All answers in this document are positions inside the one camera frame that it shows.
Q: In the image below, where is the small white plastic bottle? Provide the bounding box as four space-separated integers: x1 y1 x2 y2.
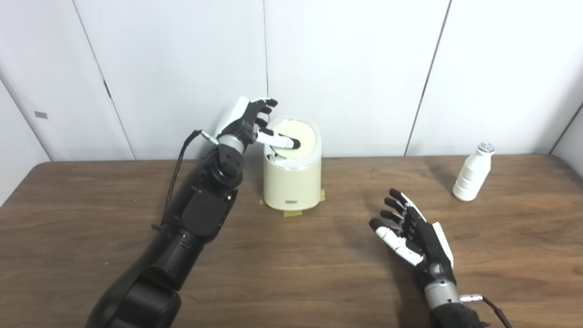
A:
452 143 495 202

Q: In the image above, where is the cream-colored bin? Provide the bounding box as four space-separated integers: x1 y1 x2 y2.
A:
263 117 322 211

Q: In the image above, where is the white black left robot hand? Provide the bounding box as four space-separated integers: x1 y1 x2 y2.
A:
214 97 301 151

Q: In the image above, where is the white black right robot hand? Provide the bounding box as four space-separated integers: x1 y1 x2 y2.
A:
369 188 455 292

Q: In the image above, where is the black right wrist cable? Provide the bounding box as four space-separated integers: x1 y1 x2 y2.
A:
460 294 513 328

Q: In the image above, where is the cream round bin lid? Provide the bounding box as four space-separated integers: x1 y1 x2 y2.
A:
266 119 316 159

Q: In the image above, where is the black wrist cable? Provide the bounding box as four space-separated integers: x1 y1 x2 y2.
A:
162 130 219 228
460 294 513 328

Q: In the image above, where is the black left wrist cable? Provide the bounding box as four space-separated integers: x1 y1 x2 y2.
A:
162 130 219 228

